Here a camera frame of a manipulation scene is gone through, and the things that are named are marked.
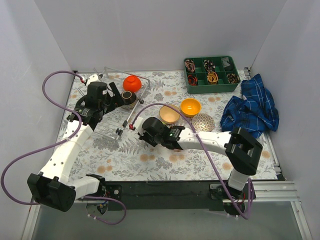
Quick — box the orange bowl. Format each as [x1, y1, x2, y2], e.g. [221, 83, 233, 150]
[122, 75, 142, 93]

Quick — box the brown white patterned bowl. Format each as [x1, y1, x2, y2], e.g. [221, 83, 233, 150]
[191, 113, 215, 132]

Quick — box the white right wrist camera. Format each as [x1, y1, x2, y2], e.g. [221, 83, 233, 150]
[129, 116, 145, 133]

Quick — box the beige bowl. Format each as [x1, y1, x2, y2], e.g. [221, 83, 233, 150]
[159, 105, 181, 125]

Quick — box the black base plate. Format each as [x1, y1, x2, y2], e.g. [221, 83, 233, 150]
[77, 180, 247, 212]

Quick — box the black patterned bowl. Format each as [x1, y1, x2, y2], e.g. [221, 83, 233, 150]
[121, 91, 138, 110]

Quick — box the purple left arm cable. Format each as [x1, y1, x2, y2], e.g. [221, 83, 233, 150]
[0, 70, 128, 225]

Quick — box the yellow bowl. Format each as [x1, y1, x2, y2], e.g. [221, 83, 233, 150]
[180, 98, 202, 117]

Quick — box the floral table mat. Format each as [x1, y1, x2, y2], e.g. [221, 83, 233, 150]
[46, 70, 278, 183]

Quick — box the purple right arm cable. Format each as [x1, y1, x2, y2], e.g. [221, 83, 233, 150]
[131, 102, 256, 220]

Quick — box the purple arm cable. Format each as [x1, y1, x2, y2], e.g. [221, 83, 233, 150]
[0, 70, 128, 225]
[131, 102, 256, 220]

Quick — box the green compartment tray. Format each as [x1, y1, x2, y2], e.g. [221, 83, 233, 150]
[183, 56, 241, 95]

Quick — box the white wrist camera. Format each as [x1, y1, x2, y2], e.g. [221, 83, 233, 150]
[129, 116, 145, 133]
[85, 73, 101, 85]

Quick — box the metal wire dish rack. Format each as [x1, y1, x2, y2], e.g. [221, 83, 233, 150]
[66, 66, 152, 148]

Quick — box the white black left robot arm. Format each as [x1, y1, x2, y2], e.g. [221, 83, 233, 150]
[27, 80, 124, 212]

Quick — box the blue plaid cloth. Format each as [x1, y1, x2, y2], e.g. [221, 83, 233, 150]
[220, 73, 280, 139]

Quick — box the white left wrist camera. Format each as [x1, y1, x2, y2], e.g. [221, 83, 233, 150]
[85, 73, 101, 85]

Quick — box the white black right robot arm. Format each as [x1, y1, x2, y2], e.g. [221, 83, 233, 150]
[133, 117, 263, 192]

